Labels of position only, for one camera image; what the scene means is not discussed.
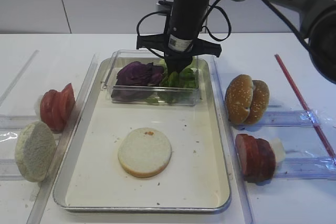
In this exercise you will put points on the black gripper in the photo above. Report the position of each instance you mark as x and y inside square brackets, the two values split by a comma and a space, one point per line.
[179, 42]

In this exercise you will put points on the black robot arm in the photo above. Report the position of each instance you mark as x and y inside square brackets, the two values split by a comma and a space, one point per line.
[311, 21]

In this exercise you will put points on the green lettuce in container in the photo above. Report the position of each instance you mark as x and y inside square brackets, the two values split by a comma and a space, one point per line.
[184, 84]

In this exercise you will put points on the front meat patty slice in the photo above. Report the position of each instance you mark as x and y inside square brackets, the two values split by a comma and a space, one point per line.
[245, 146]

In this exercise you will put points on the meat patty slice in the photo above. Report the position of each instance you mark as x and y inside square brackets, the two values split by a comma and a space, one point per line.
[258, 157]
[267, 160]
[245, 146]

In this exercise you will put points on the front tomato slice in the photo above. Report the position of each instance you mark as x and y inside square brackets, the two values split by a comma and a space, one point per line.
[67, 101]

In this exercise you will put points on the tomato slice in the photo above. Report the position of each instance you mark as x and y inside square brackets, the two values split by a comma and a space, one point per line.
[58, 122]
[67, 101]
[46, 105]

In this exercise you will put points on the middle tomato slice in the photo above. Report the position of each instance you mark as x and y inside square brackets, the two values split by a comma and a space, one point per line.
[58, 122]

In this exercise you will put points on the back tomato slice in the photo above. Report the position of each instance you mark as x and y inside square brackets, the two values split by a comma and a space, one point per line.
[46, 105]

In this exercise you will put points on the back meat patty slice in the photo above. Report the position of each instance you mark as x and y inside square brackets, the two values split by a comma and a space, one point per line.
[267, 160]

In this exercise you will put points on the white block behind patties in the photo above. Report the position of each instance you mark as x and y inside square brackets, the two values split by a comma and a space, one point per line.
[278, 150]

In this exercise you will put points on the middle meat patty slice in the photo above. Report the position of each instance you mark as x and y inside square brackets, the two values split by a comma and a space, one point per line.
[258, 157]

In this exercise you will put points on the clear holder under patties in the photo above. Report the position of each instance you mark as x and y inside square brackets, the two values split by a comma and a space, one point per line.
[306, 168]

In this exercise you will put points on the purple cabbage leaves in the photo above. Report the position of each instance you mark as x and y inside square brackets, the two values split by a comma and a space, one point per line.
[137, 74]

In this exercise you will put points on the clear plastic container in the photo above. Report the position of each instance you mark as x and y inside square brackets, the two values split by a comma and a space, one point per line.
[122, 58]

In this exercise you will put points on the left sesame bun top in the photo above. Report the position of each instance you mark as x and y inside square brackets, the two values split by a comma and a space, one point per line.
[238, 98]

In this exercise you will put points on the sesame bun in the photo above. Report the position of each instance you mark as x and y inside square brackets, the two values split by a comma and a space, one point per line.
[238, 98]
[259, 102]

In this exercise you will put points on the right sesame bun top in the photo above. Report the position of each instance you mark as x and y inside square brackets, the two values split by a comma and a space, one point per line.
[259, 102]

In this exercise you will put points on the bun bottom on tray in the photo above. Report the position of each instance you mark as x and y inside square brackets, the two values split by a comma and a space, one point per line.
[145, 152]

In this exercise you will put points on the metal baking tray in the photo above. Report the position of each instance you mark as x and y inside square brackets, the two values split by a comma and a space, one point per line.
[195, 181]

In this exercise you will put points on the clear holder under buns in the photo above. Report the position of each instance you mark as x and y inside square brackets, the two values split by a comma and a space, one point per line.
[289, 118]

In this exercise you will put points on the white block behind tomatoes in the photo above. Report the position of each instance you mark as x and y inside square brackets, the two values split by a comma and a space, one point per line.
[37, 105]

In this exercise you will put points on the white bun half standing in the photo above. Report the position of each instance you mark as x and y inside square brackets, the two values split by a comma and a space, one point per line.
[34, 151]

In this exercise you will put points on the clear holder under tomatoes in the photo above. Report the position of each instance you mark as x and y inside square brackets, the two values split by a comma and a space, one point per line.
[16, 122]

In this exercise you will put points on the clear holder under white bun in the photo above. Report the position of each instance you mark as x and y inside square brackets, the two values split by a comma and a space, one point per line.
[9, 170]

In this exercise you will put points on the red plastic rail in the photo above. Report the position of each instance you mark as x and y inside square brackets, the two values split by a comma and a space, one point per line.
[304, 105]

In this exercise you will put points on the clear rail right of tray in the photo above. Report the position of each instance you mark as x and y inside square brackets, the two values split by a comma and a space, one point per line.
[231, 151]

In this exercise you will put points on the clear rail of tray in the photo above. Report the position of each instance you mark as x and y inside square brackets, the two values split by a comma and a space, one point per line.
[231, 151]
[47, 184]

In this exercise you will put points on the clear rail far left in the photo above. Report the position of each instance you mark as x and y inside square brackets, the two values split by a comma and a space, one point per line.
[18, 76]

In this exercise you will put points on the clear rail left of tray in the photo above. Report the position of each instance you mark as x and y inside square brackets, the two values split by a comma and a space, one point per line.
[47, 184]

